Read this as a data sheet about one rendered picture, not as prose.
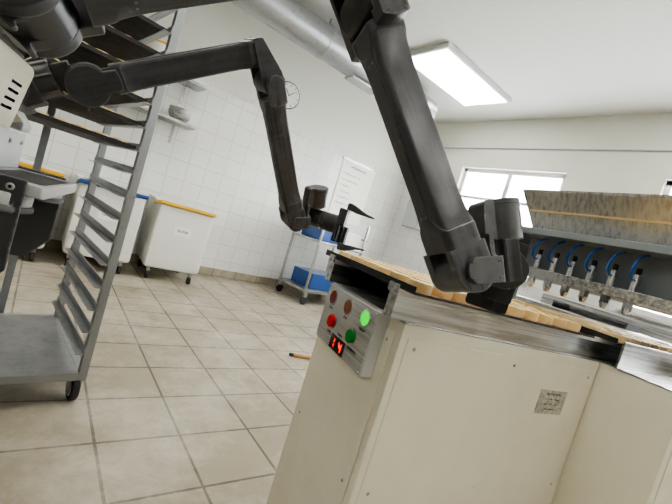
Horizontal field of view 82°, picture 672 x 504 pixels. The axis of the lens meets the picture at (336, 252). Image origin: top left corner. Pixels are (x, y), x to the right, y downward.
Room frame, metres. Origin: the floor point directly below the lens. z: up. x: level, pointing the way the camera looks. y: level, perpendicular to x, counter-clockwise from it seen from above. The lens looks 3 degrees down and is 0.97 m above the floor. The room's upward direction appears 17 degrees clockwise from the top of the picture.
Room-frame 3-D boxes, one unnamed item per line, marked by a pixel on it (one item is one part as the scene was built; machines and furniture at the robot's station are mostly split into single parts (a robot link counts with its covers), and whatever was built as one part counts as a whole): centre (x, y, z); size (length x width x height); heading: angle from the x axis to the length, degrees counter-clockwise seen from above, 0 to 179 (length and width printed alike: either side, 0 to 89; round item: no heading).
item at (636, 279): (1.09, -0.82, 1.07); 0.06 x 0.03 x 0.18; 117
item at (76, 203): (3.60, 2.16, 0.39); 0.64 x 0.54 x 0.77; 38
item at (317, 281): (5.06, 0.13, 0.29); 0.56 x 0.38 x 0.20; 136
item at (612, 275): (1.15, -0.79, 1.07); 0.06 x 0.03 x 0.18; 117
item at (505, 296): (0.62, -0.26, 0.99); 0.07 x 0.07 x 0.10; 72
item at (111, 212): (1.69, 1.05, 0.78); 0.64 x 0.03 x 0.03; 45
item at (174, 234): (4.00, 1.65, 0.39); 0.64 x 0.54 x 0.77; 36
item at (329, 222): (1.19, 0.03, 0.99); 0.07 x 0.07 x 0.10; 72
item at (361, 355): (0.89, -0.08, 0.77); 0.24 x 0.04 x 0.14; 27
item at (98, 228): (1.69, 1.05, 0.69); 0.64 x 0.03 x 0.03; 45
